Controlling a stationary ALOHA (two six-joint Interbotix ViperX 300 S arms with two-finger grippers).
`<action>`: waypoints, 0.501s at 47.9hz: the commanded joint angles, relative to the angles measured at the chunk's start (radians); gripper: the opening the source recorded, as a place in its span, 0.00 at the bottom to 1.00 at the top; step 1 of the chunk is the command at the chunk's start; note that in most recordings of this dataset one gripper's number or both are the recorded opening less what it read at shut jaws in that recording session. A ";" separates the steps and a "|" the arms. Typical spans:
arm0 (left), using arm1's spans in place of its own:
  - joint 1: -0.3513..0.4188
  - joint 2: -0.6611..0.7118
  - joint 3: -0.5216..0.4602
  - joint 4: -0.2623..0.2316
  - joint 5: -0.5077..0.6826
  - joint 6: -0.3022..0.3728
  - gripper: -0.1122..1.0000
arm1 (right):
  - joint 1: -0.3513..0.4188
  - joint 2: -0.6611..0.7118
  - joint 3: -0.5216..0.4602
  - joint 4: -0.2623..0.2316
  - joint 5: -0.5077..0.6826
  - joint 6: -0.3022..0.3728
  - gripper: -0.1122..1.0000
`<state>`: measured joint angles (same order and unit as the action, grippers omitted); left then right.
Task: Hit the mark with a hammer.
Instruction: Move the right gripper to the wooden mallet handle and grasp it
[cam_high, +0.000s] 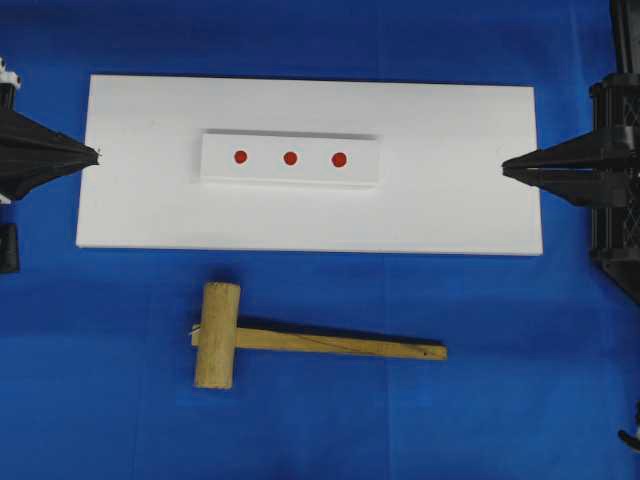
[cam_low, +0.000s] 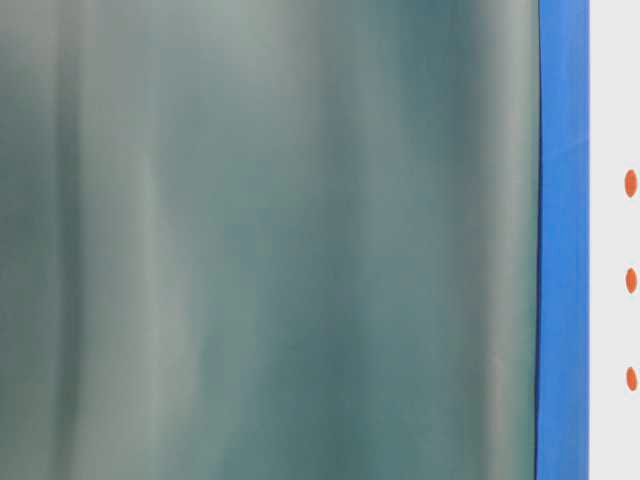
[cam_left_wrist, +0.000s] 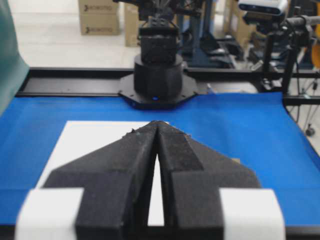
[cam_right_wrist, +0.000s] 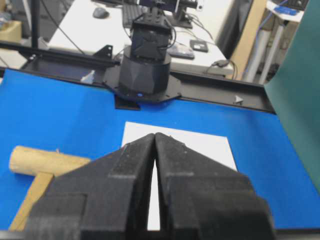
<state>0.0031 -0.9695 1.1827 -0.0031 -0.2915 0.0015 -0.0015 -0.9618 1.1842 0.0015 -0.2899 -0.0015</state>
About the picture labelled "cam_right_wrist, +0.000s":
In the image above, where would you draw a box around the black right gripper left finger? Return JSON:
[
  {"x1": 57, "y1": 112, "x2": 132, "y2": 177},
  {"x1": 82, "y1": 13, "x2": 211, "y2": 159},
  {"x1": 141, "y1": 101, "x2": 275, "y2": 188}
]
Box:
[{"x1": 24, "y1": 133, "x2": 155, "y2": 240}]

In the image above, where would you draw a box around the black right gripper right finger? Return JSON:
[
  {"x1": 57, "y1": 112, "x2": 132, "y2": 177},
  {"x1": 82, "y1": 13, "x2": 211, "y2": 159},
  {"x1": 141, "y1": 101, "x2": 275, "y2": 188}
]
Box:
[{"x1": 155, "y1": 133, "x2": 276, "y2": 240}]

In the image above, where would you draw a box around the wooden mallet hammer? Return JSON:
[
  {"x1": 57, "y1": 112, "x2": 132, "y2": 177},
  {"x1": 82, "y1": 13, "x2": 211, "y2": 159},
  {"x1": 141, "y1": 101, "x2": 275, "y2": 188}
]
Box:
[{"x1": 9, "y1": 145, "x2": 91, "y2": 232}]

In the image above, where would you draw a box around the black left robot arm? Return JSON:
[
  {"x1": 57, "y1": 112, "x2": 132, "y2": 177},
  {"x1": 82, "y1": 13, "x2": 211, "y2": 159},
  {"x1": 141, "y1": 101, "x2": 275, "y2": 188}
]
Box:
[{"x1": 103, "y1": 7, "x2": 182, "y2": 103}]

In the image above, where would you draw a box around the white foam board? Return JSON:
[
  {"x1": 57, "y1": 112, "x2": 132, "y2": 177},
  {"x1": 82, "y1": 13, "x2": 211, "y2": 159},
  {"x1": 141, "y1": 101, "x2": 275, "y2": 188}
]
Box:
[{"x1": 121, "y1": 121, "x2": 238, "y2": 231}]

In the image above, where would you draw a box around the blue table mat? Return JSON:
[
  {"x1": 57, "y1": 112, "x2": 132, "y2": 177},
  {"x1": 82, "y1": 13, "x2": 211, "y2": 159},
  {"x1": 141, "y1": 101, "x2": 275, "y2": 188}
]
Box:
[{"x1": 0, "y1": 70, "x2": 320, "y2": 230}]

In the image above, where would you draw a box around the green backdrop sheet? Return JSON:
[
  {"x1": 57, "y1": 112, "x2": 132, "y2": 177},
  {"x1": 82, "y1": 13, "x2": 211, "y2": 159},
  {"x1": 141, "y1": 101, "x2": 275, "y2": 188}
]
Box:
[{"x1": 264, "y1": 0, "x2": 320, "y2": 190}]

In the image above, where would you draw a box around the black small box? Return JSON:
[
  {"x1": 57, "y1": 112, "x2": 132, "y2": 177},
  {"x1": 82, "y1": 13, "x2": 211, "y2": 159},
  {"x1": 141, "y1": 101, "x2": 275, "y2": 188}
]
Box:
[{"x1": 189, "y1": 40, "x2": 209, "y2": 53}]

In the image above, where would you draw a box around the white office desk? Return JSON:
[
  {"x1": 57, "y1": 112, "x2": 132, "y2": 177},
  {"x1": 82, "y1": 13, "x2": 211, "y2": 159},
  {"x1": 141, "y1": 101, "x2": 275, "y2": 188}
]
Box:
[{"x1": 48, "y1": 0, "x2": 234, "y2": 76}]

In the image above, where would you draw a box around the black monitor stand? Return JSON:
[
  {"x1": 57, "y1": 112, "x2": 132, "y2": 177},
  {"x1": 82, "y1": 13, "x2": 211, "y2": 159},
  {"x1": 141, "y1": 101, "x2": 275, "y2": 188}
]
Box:
[{"x1": 166, "y1": 0, "x2": 197, "y2": 29}]

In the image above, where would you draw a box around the grey computer mouse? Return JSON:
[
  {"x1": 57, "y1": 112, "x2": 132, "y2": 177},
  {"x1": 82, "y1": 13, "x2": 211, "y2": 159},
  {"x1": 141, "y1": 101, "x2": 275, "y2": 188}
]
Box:
[{"x1": 92, "y1": 7, "x2": 110, "y2": 19}]

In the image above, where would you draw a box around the black keyboard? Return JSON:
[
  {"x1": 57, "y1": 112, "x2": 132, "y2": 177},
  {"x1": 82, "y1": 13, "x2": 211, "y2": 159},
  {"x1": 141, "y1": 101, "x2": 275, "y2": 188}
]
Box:
[{"x1": 122, "y1": 4, "x2": 147, "y2": 29}]

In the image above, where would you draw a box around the black aluminium frame rail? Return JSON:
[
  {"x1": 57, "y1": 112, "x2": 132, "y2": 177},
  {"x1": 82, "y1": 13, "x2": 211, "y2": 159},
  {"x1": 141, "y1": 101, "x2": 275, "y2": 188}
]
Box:
[{"x1": 0, "y1": 41, "x2": 275, "y2": 114}]

